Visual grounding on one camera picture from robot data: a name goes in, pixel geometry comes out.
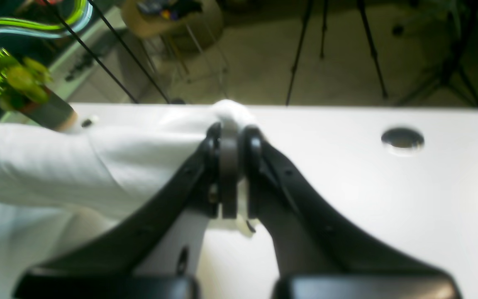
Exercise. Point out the grey plant pot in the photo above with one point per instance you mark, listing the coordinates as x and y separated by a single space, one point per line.
55 114

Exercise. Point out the green potted plant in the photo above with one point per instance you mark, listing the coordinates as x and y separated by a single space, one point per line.
23 83

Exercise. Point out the left silver table grommet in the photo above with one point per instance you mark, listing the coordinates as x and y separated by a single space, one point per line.
403 139

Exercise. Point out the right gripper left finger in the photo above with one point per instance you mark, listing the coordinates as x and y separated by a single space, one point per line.
152 254

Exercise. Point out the white printed T-shirt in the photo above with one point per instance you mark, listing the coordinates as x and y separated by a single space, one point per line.
111 167

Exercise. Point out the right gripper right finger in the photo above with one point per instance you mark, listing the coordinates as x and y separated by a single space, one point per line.
320 253

